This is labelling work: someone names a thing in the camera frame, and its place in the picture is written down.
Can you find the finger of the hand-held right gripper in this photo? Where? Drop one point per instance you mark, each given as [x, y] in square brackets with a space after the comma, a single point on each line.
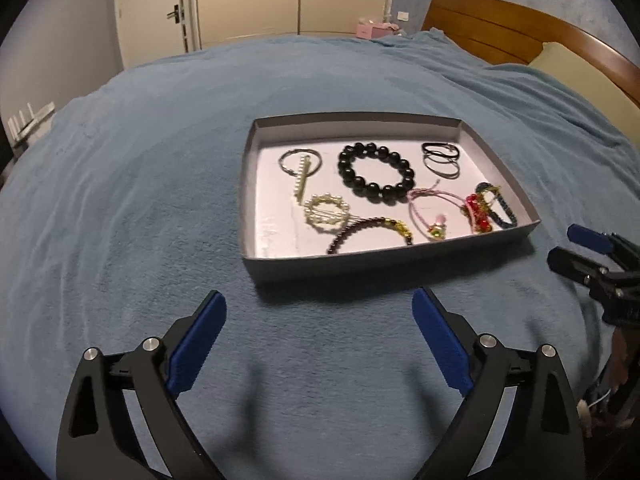
[590, 239]
[570, 262]

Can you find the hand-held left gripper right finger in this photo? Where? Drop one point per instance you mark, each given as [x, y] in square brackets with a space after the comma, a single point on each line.
[440, 345]

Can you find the person's right hand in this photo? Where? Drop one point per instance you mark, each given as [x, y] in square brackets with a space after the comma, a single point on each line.
[621, 357]

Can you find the wooden headboard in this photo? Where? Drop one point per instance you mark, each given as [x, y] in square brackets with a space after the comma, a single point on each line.
[500, 25]

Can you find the blue blanket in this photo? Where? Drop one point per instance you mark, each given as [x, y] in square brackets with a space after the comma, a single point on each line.
[150, 210]

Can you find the white door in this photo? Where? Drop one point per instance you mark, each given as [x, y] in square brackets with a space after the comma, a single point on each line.
[150, 10]

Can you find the pearl bar hair clip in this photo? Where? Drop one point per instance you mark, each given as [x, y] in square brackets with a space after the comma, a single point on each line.
[301, 182]

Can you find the grey cardboard tray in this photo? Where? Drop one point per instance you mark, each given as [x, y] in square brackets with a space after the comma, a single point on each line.
[272, 200]

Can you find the pink box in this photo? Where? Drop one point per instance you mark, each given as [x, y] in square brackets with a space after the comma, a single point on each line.
[370, 30]

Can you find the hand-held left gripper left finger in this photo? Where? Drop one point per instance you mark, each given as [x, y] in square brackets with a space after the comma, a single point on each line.
[197, 345]

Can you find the beige wardrobe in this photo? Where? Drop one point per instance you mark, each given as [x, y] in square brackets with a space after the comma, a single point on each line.
[250, 10]

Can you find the white router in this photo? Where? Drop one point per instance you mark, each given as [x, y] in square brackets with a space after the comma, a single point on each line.
[35, 120]

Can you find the white wall socket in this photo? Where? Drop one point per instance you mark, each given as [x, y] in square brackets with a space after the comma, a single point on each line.
[403, 15]

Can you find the pale yellow pillow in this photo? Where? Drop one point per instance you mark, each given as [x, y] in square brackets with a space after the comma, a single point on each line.
[590, 80]

